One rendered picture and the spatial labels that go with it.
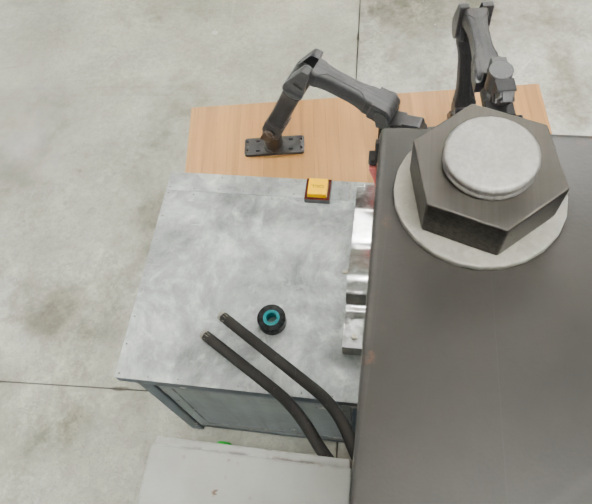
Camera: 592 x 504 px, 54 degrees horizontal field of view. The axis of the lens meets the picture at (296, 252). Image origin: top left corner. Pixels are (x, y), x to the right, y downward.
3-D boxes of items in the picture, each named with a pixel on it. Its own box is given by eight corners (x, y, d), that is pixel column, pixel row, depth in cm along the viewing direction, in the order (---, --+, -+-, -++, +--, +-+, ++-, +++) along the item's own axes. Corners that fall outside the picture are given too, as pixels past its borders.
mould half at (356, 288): (357, 200, 183) (357, 175, 171) (442, 205, 179) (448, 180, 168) (342, 354, 160) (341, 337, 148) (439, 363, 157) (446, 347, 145)
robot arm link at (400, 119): (430, 128, 161) (427, 95, 151) (418, 151, 157) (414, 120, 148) (390, 121, 166) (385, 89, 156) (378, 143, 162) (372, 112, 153)
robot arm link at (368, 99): (405, 94, 153) (302, 40, 154) (392, 118, 150) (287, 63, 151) (391, 120, 165) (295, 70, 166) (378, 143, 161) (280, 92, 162)
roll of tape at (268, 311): (281, 305, 169) (280, 300, 166) (290, 329, 165) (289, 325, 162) (255, 314, 168) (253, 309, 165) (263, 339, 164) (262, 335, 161)
